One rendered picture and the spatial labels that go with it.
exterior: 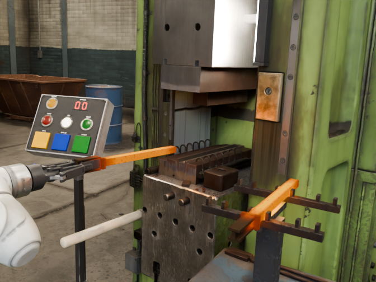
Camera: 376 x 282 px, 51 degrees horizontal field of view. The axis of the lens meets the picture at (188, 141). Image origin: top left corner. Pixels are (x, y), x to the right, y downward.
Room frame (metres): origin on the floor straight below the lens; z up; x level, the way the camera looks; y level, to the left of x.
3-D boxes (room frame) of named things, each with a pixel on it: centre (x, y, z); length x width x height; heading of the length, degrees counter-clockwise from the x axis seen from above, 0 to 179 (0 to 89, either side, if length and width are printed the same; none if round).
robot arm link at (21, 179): (0.99, 0.45, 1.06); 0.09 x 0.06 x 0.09; 51
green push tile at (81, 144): (1.67, 0.46, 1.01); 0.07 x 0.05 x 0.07; 75
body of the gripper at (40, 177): (1.05, 0.40, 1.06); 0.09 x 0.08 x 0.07; 141
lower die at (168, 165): (1.69, -0.09, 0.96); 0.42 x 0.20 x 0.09; 140
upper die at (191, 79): (1.69, -0.09, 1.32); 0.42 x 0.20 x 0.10; 140
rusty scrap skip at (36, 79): (8.05, 3.21, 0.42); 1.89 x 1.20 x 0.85; 61
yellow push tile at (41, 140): (1.72, 0.65, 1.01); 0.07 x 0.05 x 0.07; 75
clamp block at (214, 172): (1.46, -0.13, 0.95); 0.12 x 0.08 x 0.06; 140
